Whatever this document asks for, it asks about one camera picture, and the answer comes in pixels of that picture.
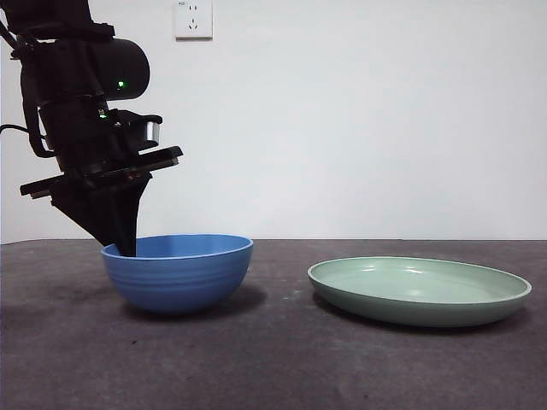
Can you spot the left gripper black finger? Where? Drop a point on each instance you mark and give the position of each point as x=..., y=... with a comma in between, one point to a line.
x=128, y=213
x=94, y=213

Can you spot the blue ribbed bowl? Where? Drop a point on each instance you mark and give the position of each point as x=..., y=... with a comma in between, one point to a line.
x=179, y=284

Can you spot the green round plate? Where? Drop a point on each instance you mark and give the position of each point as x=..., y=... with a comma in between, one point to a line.
x=410, y=309

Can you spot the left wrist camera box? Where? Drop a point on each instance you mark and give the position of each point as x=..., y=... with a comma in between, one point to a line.
x=151, y=130

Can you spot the white wall socket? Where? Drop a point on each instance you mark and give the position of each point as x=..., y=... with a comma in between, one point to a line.
x=193, y=19

